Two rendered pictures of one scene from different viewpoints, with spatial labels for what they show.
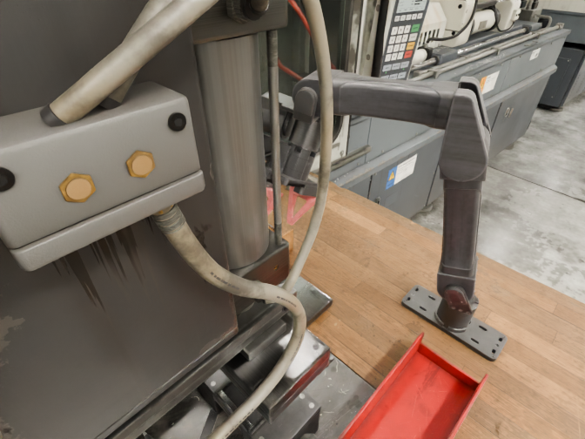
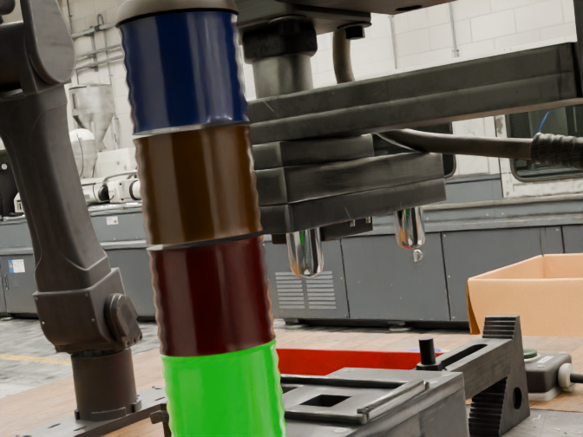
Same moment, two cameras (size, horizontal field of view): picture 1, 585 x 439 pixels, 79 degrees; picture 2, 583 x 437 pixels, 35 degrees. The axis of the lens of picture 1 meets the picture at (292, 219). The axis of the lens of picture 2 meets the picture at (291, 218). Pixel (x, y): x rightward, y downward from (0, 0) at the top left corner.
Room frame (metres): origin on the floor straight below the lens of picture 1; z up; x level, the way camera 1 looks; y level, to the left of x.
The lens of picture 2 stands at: (0.35, 0.65, 1.14)
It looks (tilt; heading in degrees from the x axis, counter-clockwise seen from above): 3 degrees down; 263
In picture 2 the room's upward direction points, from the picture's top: 7 degrees counter-clockwise
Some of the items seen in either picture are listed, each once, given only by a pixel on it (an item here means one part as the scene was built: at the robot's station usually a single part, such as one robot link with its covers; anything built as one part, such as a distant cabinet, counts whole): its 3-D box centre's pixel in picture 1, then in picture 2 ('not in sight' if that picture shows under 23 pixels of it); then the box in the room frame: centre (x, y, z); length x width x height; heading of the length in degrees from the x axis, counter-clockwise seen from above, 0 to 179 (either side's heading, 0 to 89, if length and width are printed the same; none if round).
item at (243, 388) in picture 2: not in sight; (225, 398); (0.34, 0.35, 1.07); 0.04 x 0.04 x 0.03
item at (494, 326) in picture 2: not in sight; (494, 373); (0.10, -0.11, 0.95); 0.06 x 0.03 x 0.09; 46
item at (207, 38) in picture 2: not in sight; (184, 75); (0.34, 0.35, 1.17); 0.04 x 0.04 x 0.03
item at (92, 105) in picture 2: not in sight; (107, 141); (0.95, -8.13, 1.60); 2.54 x 0.84 x 1.26; 132
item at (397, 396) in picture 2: (235, 413); (394, 414); (0.23, 0.08, 0.98); 0.07 x 0.01 x 0.03; 46
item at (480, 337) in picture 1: (456, 308); (105, 383); (0.45, -0.33, 0.94); 0.20 x 0.07 x 0.08; 46
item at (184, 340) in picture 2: not in sight; (211, 292); (0.34, 0.35, 1.10); 0.04 x 0.04 x 0.03
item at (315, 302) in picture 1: (279, 301); not in sight; (0.49, 0.03, 0.91); 0.17 x 0.16 x 0.02; 46
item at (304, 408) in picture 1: (251, 384); (323, 414); (0.28, 0.06, 0.98); 0.20 x 0.10 x 0.01; 46
